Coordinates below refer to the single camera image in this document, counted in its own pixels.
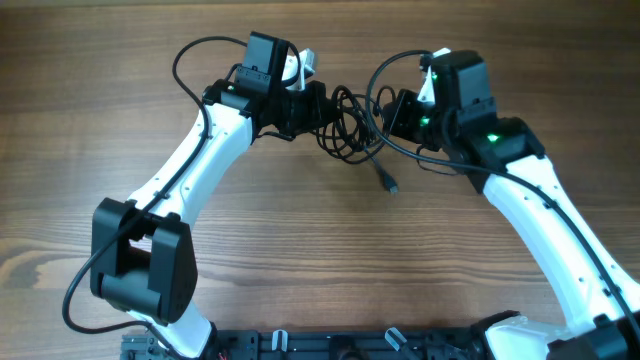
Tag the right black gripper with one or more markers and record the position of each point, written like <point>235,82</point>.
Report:
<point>397,113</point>

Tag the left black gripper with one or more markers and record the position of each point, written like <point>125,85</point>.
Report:
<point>318,104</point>

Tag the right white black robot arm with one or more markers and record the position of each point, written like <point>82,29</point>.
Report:
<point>455,113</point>

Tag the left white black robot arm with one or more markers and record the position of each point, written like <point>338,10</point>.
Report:
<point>142,255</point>

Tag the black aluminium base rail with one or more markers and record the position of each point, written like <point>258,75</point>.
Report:
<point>439,343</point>

